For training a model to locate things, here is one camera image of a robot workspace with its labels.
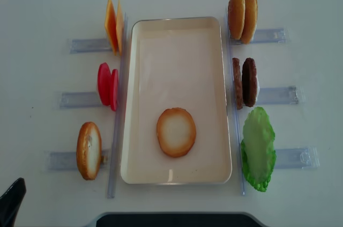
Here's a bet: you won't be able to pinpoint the bun top right of pair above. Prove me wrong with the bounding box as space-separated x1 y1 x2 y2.
241 0 258 44

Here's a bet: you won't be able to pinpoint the clear long strip left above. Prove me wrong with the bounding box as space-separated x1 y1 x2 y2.
107 13 130 199

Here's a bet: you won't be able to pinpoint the bun top left of pair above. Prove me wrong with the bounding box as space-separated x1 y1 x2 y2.
228 0 245 40

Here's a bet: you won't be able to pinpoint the clear rail holder right bread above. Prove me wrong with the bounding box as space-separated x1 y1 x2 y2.
226 7 293 46

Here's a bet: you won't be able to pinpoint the brown meat patty thin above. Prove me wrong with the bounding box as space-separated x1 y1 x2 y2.
232 58 243 110

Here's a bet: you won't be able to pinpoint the orange cheese slice outer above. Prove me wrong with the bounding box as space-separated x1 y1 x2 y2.
104 0 118 55

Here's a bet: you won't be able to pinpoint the clear long strip right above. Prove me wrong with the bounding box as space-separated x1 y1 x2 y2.
224 8 245 196

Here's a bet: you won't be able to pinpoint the clear rail holder bread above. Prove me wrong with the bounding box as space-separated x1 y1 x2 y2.
43 149 110 172
226 7 293 46

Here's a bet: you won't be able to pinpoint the clear long strip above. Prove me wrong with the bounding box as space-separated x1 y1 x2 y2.
224 8 245 196
107 13 130 199

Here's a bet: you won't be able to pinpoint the orange cheese slice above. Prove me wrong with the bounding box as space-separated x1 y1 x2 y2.
104 0 118 55
116 0 124 56

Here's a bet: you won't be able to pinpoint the red tomato slice inner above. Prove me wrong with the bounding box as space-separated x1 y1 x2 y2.
110 69 118 111

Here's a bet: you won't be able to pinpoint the orange cheese slice inner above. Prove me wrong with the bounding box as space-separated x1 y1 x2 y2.
116 0 124 56

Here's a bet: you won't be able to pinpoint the clear rail holder tomato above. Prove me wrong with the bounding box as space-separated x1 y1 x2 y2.
58 92 103 109

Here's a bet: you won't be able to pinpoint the bun of pair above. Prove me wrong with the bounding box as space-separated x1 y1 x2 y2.
228 0 245 40
241 0 258 44

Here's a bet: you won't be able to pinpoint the bun slice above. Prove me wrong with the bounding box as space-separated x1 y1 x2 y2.
76 122 102 180
156 108 196 157

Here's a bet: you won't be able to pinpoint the clear rail holder patties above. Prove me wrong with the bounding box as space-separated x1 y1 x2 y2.
255 78 306 105

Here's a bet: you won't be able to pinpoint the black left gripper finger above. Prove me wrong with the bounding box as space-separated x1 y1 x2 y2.
0 178 26 227

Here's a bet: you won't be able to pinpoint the clear rail holder left bread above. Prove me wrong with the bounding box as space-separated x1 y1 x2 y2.
43 149 110 172

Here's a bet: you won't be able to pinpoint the dark brown meat patty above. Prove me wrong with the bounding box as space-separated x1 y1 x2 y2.
242 58 258 107

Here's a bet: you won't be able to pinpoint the cream rectangular tray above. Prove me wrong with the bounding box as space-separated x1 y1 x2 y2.
120 17 232 185

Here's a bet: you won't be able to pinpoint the green lettuce leaf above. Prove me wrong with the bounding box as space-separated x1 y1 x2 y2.
241 107 277 192

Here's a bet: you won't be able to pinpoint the red tomato slice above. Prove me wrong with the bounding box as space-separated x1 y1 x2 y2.
97 63 111 106
110 69 118 111

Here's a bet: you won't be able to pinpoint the clear rail holder cheese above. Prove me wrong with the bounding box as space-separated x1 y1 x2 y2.
68 38 112 54

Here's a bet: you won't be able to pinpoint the black base bottom edge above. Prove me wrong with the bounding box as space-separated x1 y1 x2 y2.
88 213 263 226

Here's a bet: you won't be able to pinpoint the red tomato slice outer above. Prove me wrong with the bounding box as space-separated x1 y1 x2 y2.
97 63 111 106

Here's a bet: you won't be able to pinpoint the clear rail holder lettuce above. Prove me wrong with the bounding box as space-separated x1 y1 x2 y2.
274 146 320 169

